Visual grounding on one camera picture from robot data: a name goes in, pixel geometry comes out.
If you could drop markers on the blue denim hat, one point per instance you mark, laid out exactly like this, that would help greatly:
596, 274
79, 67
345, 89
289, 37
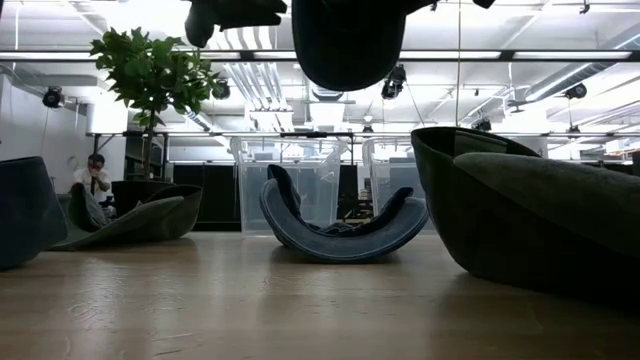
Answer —
345, 245

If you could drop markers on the olive green floppy hat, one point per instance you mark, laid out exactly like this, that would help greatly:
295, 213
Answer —
145, 220

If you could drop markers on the dark grey-green cap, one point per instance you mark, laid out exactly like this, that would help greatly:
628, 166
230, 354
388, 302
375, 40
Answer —
347, 45

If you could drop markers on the green leafy indoor tree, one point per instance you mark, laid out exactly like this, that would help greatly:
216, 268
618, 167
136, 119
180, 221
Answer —
155, 75

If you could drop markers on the black ceiling spotlight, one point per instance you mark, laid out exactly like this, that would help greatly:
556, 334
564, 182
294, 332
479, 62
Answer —
221, 90
576, 91
52, 97
394, 81
482, 124

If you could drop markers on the black overhead frame beam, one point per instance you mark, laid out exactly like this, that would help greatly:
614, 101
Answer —
507, 55

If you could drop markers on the person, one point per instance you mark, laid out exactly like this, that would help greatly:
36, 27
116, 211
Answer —
92, 176

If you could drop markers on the black low cabinet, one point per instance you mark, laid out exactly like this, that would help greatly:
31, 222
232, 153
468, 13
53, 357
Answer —
212, 197

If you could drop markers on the dark navy blue hat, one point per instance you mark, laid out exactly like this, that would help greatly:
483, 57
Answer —
27, 210

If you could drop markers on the clear plastic bin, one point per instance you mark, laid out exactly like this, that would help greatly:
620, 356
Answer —
387, 175
320, 190

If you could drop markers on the large dark green hat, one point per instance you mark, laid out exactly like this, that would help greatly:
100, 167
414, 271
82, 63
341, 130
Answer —
525, 225

